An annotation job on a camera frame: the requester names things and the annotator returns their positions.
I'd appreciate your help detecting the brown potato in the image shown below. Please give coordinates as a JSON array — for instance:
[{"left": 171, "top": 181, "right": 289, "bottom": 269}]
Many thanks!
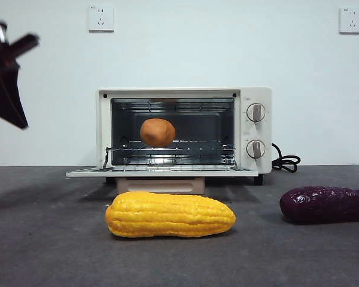
[{"left": 139, "top": 118, "right": 177, "bottom": 148}]

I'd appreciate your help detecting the glass oven door with handle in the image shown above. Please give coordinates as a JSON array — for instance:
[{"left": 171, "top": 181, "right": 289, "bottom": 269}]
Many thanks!
[{"left": 66, "top": 167, "right": 260, "bottom": 194}]

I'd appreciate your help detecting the cream oven knob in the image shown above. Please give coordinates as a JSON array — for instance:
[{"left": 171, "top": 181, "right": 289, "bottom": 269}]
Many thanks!
[
  {"left": 246, "top": 139, "right": 267, "bottom": 160},
  {"left": 246, "top": 103, "right": 267, "bottom": 123}
]

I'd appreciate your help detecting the cream Toshiba toaster oven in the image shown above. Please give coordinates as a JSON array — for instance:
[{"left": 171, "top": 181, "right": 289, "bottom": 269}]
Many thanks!
[{"left": 96, "top": 87, "right": 273, "bottom": 186}]

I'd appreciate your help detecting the purple sweet potato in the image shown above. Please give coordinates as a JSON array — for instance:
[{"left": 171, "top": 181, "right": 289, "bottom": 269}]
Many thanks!
[{"left": 279, "top": 185, "right": 359, "bottom": 225}]

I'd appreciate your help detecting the yellow corn cob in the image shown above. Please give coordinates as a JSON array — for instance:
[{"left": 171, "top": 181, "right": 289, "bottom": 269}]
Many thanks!
[{"left": 105, "top": 191, "right": 237, "bottom": 239}]

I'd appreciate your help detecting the white wall socket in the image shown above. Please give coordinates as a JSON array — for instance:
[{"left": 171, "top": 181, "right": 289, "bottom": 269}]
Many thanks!
[
  {"left": 339, "top": 7, "right": 359, "bottom": 35},
  {"left": 88, "top": 5, "right": 115, "bottom": 33}
]

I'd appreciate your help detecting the metal wire oven rack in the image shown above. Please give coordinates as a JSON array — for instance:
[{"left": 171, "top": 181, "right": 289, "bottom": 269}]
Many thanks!
[{"left": 105, "top": 139, "right": 237, "bottom": 169}]

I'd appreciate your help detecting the black oven power cable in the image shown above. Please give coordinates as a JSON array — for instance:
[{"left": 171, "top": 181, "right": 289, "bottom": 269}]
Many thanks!
[{"left": 270, "top": 142, "right": 302, "bottom": 174}]

